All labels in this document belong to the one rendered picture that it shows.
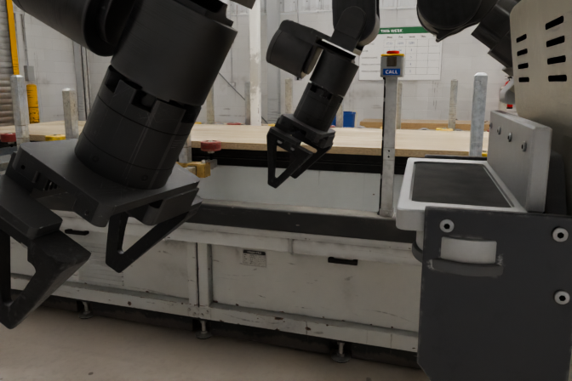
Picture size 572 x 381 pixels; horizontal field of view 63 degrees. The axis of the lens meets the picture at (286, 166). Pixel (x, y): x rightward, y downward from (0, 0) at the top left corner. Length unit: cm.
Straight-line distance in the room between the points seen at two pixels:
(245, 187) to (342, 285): 56
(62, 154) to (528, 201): 30
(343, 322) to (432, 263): 169
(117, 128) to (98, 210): 5
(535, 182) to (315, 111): 37
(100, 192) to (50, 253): 4
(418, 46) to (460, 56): 73
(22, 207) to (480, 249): 28
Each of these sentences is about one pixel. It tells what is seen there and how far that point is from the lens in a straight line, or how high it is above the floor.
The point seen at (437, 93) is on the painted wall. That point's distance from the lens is 868.
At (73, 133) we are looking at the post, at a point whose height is 94.
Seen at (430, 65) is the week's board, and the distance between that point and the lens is 866.
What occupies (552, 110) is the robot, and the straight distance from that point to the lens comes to 43.
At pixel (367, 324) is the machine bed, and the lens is 202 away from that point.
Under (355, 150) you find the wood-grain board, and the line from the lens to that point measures 174.
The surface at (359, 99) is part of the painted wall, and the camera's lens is 876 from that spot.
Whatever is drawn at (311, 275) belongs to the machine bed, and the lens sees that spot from 198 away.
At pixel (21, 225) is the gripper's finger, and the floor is 106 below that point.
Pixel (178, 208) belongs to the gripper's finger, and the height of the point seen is 105.
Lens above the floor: 113
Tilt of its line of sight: 10 degrees down
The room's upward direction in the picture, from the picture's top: straight up
